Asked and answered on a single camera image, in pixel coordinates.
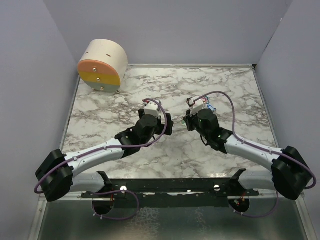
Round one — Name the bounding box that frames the round beige drawer box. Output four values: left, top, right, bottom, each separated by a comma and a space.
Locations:
77, 39, 128, 93

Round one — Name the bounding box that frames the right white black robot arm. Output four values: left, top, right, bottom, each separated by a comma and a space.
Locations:
183, 109, 312, 200

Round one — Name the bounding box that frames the blue tag key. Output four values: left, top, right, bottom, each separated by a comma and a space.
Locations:
207, 104, 217, 113

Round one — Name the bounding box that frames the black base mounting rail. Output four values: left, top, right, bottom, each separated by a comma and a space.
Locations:
81, 169, 259, 209

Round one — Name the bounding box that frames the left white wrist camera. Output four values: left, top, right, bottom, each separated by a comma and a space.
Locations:
143, 100, 162, 119

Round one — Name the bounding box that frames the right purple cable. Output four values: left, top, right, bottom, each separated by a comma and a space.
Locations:
188, 91, 318, 218

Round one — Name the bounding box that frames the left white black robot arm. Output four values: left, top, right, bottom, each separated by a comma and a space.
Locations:
34, 109, 174, 202

